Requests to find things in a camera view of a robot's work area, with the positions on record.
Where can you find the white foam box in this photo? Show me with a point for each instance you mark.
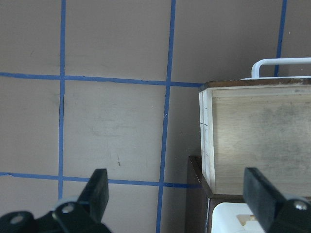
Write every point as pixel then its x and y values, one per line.
pixel 234 218

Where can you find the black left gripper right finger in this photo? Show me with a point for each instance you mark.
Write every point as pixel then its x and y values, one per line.
pixel 275 212

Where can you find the light wooden drawer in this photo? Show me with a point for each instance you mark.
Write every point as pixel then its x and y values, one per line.
pixel 263 123

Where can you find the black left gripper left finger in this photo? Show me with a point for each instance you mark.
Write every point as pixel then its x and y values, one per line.
pixel 83 215

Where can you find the brown paper table mat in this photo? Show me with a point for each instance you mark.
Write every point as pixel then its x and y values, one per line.
pixel 114 84

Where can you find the dark brown wooden cabinet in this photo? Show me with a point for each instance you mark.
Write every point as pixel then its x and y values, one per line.
pixel 200 200

